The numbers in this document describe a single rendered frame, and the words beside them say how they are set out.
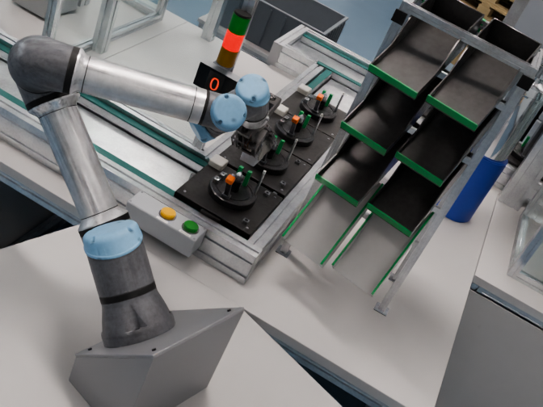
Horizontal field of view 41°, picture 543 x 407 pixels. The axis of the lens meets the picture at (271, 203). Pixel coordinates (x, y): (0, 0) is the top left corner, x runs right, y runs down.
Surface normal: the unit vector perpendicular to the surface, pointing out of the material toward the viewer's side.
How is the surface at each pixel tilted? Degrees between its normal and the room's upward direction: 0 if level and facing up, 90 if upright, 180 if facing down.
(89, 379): 90
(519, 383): 90
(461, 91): 25
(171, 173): 0
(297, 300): 0
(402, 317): 0
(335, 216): 45
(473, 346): 90
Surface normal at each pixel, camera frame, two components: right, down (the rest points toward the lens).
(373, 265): -0.12, -0.31
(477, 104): 0.10, -0.55
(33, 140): -0.38, 0.42
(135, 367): -0.62, 0.24
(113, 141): 0.35, -0.76
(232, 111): 0.24, 0.04
